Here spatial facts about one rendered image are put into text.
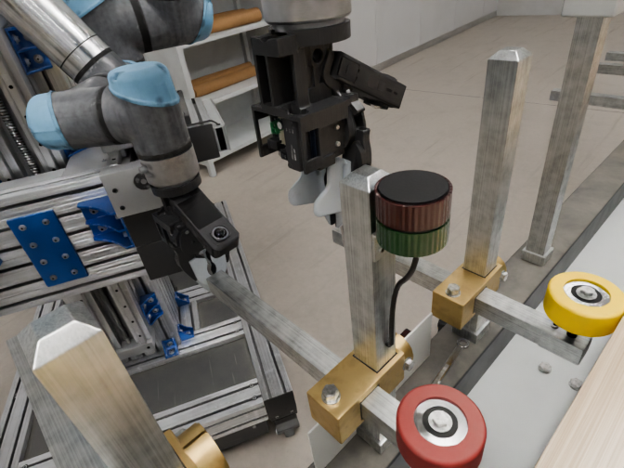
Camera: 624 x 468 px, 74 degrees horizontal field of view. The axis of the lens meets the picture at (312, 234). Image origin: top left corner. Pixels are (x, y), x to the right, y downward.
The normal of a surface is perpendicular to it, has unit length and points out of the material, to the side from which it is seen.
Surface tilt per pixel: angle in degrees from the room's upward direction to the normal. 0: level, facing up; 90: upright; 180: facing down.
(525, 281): 0
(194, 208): 29
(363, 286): 90
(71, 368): 90
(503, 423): 0
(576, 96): 90
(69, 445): 0
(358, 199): 90
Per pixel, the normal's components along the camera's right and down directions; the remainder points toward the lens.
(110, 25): 0.47, 0.45
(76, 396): 0.69, 0.35
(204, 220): 0.19, -0.53
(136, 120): -0.04, 0.57
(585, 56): -0.72, 0.46
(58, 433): -0.11, -0.82
